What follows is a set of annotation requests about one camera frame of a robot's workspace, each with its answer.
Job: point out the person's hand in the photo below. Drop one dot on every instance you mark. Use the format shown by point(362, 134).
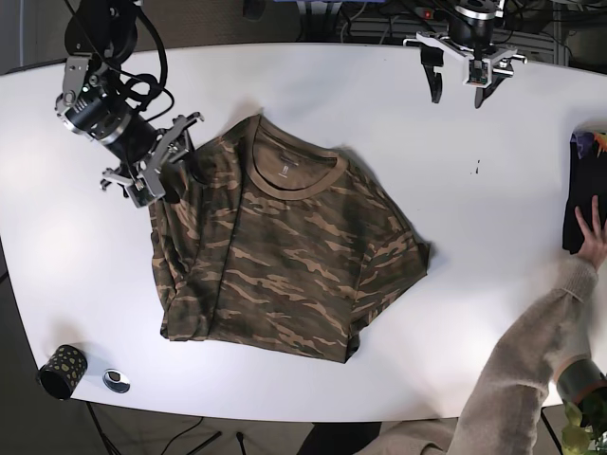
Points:
point(593, 248)

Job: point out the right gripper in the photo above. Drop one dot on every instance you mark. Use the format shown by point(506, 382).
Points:
point(143, 151)

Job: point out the grey plant pot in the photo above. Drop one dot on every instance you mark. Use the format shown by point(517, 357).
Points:
point(579, 379)

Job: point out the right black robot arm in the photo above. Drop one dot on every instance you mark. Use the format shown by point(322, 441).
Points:
point(105, 103)

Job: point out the black floral cup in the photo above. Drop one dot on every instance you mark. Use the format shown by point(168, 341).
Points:
point(62, 373)

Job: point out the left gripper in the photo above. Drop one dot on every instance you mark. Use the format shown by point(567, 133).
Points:
point(484, 68)

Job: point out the person's forearm beige sleeve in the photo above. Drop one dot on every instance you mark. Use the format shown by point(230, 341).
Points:
point(503, 411)

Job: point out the black flame graphic T-shirt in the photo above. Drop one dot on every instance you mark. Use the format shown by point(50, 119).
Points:
point(587, 178)

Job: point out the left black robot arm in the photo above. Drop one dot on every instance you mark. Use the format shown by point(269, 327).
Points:
point(469, 20)

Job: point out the left metal table grommet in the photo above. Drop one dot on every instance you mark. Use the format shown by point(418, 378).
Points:
point(116, 381)

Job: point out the camouflage T-shirt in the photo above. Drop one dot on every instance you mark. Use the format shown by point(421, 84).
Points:
point(288, 247)

